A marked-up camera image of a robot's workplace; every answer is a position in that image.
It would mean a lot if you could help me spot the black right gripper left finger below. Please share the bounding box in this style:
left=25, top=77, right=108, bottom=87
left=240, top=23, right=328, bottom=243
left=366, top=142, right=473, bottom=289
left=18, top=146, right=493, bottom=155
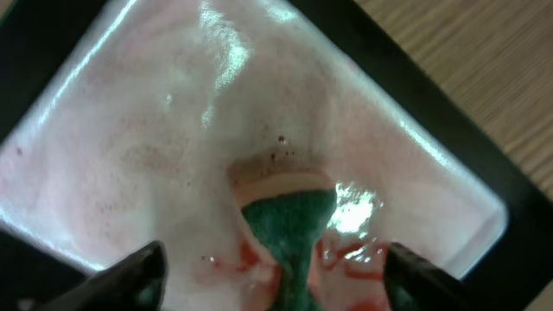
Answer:
left=38, top=241, right=168, bottom=311

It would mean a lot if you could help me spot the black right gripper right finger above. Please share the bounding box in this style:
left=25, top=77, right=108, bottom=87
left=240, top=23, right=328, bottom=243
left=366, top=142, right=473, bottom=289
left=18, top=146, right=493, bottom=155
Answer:
left=384, top=242, right=493, bottom=311

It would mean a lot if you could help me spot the pink and green sponge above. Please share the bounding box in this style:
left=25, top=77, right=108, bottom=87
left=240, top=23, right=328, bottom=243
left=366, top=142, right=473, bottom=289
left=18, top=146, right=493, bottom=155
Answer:
left=232, top=170, right=337, bottom=310

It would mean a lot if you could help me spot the black tray with red water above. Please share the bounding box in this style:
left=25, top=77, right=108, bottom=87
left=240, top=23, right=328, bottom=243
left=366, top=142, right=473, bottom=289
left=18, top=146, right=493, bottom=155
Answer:
left=1, top=1, right=552, bottom=310

